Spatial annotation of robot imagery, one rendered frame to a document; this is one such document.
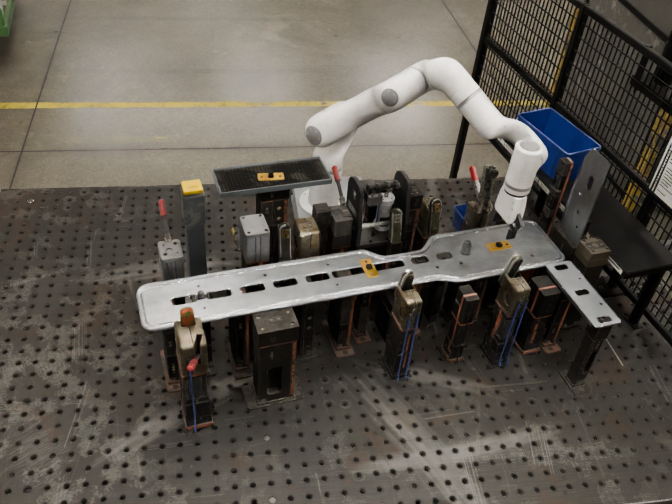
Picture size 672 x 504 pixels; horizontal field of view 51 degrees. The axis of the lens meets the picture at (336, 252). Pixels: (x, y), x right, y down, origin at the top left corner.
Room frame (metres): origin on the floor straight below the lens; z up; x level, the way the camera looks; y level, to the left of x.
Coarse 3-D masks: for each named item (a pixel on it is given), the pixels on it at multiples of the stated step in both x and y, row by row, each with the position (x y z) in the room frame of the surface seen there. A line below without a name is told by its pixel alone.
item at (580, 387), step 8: (600, 320) 1.55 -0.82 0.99; (608, 320) 1.55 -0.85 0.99; (592, 328) 1.54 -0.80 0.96; (600, 328) 1.52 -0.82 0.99; (608, 328) 1.53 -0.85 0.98; (584, 336) 1.56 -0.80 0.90; (592, 336) 1.53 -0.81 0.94; (600, 336) 1.52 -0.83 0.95; (584, 344) 1.55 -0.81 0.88; (592, 344) 1.52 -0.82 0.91; (600, 344) 1.54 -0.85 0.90; (584, 352) 1.53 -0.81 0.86; (592, 352) 1.53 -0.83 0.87; (576, 360) 1.55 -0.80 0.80; (584, 360) 1.52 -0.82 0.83; (592, 360) 1.54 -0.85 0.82; (568, 368) 1.60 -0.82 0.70; (576, 368) 1.54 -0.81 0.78; (584, 368) 1.55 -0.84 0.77; (568, 376) 1.55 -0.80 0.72; (576, 376) 1.52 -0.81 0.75; (584, 376) 1.53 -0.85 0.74; (568, 384) 1.53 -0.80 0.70; (576, 384) 1.53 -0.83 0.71; (584, 384) 1.54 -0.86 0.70; (576, 392) 1.50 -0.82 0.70; (584, 392) 1.50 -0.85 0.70
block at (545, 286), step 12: (540, 276) 1.73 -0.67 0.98; (540, 288) 1.68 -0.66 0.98; (552, 288) 1.68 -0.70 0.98; (540, 300) 1.65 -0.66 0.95; (552, 300) 1.66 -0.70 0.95; (528, 312) 1.69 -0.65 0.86; (540, 312) 1.65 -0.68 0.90; (552, 312) 1.66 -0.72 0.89; (516, 324) 1.71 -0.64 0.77; (528, 324) 1.68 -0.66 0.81; (540, 324) 1.67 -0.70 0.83; (516, 336) 1.69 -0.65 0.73; (528, 336) 1.65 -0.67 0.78; (540, 336) 1.67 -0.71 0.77; (528, 348) 1.66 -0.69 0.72
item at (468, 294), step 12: (468, 288) 1.63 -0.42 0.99; (456, 300) 1.62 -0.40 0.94; (468, 300) 1.58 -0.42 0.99; (456, 312) 1.61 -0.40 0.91; (468, 312) 1.58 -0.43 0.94; (456, 324) 1.60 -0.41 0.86; (468, 324) 1.59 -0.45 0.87; (456, 336) 1.58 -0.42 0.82; (444, 348) 1.62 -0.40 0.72; (456, 348) 1.58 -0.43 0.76; (456, 360) 1.58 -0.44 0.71
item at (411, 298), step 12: (396, 300) 1.54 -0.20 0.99; (408, 300) 1.49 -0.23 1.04; (420, 300) 1.50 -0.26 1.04; (396, 312) 1.53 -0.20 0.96; (408, 312) 1.48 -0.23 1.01; (396, 324) 1.52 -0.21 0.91; (408, 324) 1.48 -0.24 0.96; (396, 336) 1.51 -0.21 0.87; (408, 336) 1.50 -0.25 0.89; (396, 348) 1.49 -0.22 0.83; (408, 348) 1.50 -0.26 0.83; (384, 360) 1.54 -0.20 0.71; (396, 360) 1.48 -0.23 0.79; (408, 360) 1.49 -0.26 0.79; (396, 372) 1.49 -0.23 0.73; (408, 372) 1.51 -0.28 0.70
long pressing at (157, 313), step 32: (320, 256) 1.69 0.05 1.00; (352, 256) 1.71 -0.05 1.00; (384, 256) 1.73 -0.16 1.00; (416, 256) 1.75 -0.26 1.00; (480, 256) 1.78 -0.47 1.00; (544, 256) 1.81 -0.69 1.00; (160, 288) 1.48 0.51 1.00; (192, 288) 1.49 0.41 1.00; (224, 288) 1.51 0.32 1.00; (288, 288) 1.54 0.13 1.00; (320, 288) 1.55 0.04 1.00; (352, 288) 1.57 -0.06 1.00; (384, 288) 1.59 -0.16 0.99; (160, 320) 1.35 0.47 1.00
